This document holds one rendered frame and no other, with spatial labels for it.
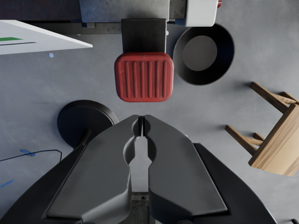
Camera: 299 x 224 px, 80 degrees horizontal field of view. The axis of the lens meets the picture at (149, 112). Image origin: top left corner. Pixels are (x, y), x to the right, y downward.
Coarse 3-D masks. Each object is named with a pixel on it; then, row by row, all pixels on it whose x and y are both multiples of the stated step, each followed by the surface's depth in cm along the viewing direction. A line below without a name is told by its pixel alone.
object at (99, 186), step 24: (96, 144) 10; (120, 144) 9; (96, 168) 8; (120, 168) 8; (72, 192) 7; (96, 192) 7; (120, 192) 7; (48, 216) 6; (72, 216) 6; (96, 216) 6; (120, 216) 7
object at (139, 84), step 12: (120, 60) 20; (132, 60) 20; (144, 60) 20; (156, 60) 20; (168, 60) 20; (120, 72) 21; (132, 72) 21; (144, 72) 21; (156, 72) 21; (168, 72) 21; (120, 84) 21; (132, 84) 21; (144, 84) 21; (156, 84) 21; (168, 84) 22; (120, 96) 22; (132, 96) 22; (144, 96) 22; (156, 96) 22; (168, 96) 22
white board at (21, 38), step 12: (0, 24) 37; (12, 24) 38; (24, 24) 41; (0, 36) 49; (12, 36) 50; (24, 36) 51; (36, 36) 53; (48, 36) 54; (60, 36) 58; (0, 48) 71; (12, 48) 74; (24, 48) 77; (36, 48) 80; (48, 48) 83; (60, 48) 86; (72, 48) 90
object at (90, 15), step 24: (0, 0) 29; (24, 0) 29; (48, 0) 29; (72, 0) 29; (96, 0) 28; (120, 0) 28; (144, 0) 28; (168, 0) 28; (48, 24) 84; (72, 24) 84; (96, 24) 42; (120, 24) 84
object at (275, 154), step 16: (272, 96) 86; (288, 96) 99; (288, 112) 74; (288, 128) 76; (240, 144) 99; (256, 144) 105; (272, 144) 80; (288, 144) 80; (256, 160) 84; (272, 160) 84; (288, 160) 84
